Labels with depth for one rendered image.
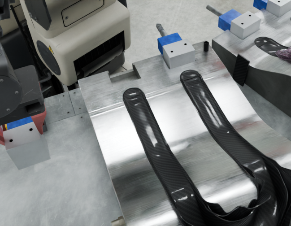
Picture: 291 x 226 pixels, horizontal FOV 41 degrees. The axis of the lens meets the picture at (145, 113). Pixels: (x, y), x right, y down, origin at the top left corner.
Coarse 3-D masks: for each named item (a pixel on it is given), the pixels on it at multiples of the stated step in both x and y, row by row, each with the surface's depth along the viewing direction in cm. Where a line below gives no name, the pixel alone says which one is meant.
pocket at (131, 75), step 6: (132, 66) 74; (126, 72) 74; (132, 72) 74; (114, 78) 73; (120, 78) 74; (126, 78) 74; (132, 78) 74; (138, 78) 73; (114, 84) 73; (120, 84) 73
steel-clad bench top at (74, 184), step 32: (64, 96) 81; (256, 96) 77; (64, 128) 76; (288, 128) 71; (0, 160) 72; (64, 160) 71; (96, 160) 71; (0, 192) 68; (32, 192) 67; (64, 192) 67; (96, 192) 66; (0, 224) 64; (32, 224) 64; (64, 224) 63; (96, 224) 63
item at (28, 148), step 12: (24, 120) 59; (12, 132) 56; (24, 132) 56; (36, 132) 55; (12, 144) 54; (24, 144) 54; (36, 144) 55; (12, 156) 55; (24, 156) 56; (36, 156) 57; (48, 156) 58
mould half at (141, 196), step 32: (160, 64) 72; (192, 64) 71; (96, 96) 68; (160, 96) 67; (224, 96) 66; (96, 128) 64; (128, 128) 64; (192, 128) 63; (256, 128) 61; (128, 160) 60; (192, 160) 57; (224, 160) 55; (288, 160) 52; (128, 192) 54; (160, 192) 52; (224, 192) 50; (256, 192) 49; (128, 224) 48; (160, 224) 48
